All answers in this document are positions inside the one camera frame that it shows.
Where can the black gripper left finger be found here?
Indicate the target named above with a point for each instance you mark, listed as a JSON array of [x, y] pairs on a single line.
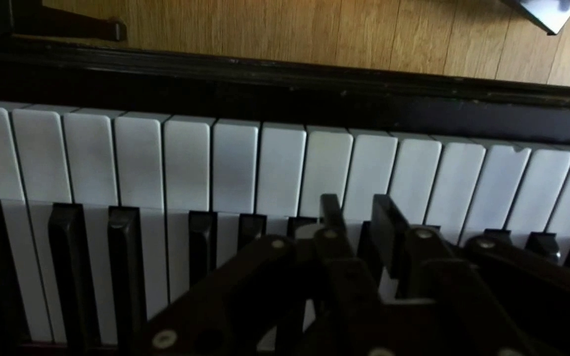
[[266, 283]]

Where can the black piano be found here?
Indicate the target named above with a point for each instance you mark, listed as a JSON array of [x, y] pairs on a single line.
[[232, 165]]

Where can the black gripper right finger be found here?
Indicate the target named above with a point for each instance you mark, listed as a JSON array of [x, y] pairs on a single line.
[[495, 297]]

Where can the silver metal plate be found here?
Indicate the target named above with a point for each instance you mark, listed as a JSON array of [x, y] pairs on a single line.
[[543, 12]]

